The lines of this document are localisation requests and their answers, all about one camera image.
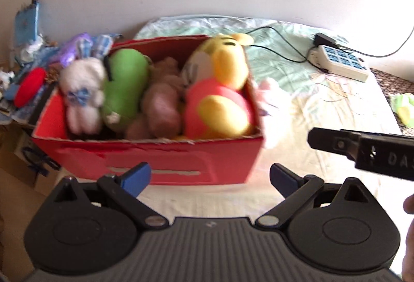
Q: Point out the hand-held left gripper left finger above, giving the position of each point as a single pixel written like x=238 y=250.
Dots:
x=135 y=178

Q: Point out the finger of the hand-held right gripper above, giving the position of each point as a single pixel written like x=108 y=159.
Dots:
x=330 y=141

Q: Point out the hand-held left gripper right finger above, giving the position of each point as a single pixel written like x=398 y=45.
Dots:
x=284 y=180

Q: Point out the red cardboard box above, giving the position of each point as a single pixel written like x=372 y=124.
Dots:
x=181 y=159

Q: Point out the white fluffy plush toy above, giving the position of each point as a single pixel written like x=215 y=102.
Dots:
x=273 y=107

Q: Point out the mauve plush bunny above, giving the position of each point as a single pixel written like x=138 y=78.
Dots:
x=160 y=104

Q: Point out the green plush toy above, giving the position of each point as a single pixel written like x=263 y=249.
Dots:
x=124 y=81

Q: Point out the yellow tiger plush toy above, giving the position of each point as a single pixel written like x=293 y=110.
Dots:
x=220 y=97

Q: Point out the small white plush bear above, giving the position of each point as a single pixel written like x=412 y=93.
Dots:
x=82 y=81

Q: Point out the person's right hand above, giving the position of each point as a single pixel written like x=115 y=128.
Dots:
x=409 y=204

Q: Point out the green yellow cloth item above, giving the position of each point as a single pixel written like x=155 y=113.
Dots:
x=404 y=109

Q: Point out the white power strip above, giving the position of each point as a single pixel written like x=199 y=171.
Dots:
x=342 y=70

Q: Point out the dark patterned cloth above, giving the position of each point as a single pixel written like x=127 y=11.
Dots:
x=388 y=81

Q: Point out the black power adapter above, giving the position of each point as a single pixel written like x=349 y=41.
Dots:
x=325 y=40

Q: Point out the cardboard carton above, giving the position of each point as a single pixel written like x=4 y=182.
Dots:
x=13 y=185

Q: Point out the blue patterned packet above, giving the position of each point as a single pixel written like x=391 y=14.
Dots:
x=105 y=44

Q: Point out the red round object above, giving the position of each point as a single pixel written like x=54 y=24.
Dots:
x=30 y=86

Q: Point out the purple packet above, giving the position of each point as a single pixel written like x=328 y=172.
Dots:
x=72 y=49

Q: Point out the blue plastic bag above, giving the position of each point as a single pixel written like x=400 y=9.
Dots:
x=27 y=26

